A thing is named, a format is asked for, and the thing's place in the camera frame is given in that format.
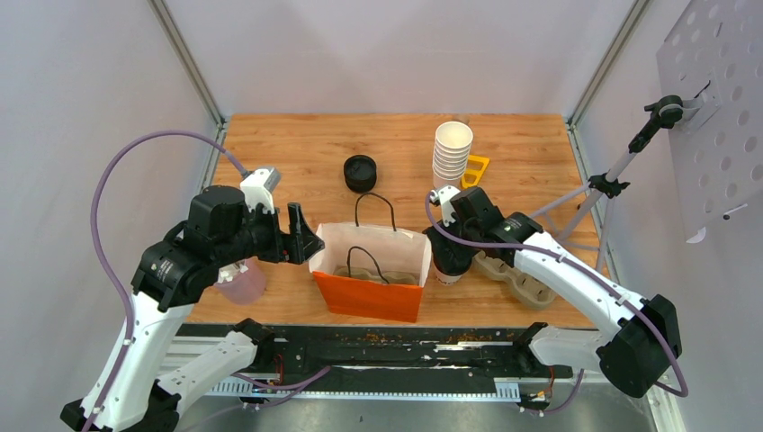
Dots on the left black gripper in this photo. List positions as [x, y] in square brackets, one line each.
[298, 246]

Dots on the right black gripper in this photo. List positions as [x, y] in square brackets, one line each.
[437, 239]

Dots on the orange paper takeout bag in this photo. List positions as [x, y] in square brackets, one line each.
[373, 247]

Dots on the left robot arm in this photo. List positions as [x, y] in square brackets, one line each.
[172, 275]

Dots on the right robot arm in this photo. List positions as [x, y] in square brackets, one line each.
[635, 342]

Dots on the pink cup with packets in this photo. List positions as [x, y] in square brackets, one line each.
[242, 282]

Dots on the brown pulp cup carrier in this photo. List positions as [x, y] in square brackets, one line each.
[523, 287]

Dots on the stack of black lids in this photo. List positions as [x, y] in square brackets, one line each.
[360, 173]

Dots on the yellow plastic holder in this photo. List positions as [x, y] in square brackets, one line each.
[474, 171]

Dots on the stack of white paper cups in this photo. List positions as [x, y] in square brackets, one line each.
[452, 148]

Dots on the grey tripod stand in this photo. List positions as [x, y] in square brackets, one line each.
[663, 115]

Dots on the white perforated panel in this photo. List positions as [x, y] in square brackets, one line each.
[712, 59]

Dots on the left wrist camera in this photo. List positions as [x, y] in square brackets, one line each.
[258, 187]

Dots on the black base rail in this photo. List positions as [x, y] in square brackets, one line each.
[402, 361]

